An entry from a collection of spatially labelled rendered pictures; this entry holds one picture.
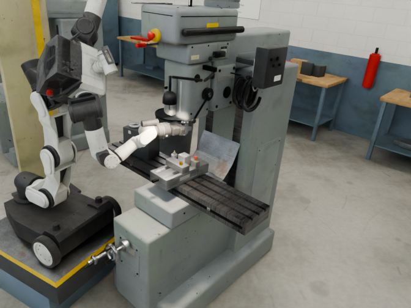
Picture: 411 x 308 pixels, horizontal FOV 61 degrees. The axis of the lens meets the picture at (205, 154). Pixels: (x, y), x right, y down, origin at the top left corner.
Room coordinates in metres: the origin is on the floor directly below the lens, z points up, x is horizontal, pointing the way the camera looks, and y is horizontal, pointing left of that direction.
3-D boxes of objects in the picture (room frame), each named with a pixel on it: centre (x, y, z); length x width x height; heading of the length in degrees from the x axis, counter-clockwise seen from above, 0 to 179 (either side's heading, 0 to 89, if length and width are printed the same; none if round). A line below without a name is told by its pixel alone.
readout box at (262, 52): (1.91, -0.32, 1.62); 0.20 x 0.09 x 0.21; 140
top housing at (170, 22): (1.90, 0.12, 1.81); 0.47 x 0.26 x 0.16; 140
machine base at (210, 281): (2.08, -0.03, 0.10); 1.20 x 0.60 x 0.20; 140
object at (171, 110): (1.80, 0.20, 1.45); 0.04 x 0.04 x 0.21; 50
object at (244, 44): (2.27, -0.18, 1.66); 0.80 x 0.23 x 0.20; 140
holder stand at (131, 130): (2.14, 0.44, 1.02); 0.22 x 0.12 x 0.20; 61
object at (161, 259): (1.87, 0.15, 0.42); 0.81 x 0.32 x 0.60; 140
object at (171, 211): (1.89, 0.13, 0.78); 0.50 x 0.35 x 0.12; 140
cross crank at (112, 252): (1.50, 0.45, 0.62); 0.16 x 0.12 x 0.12; 140
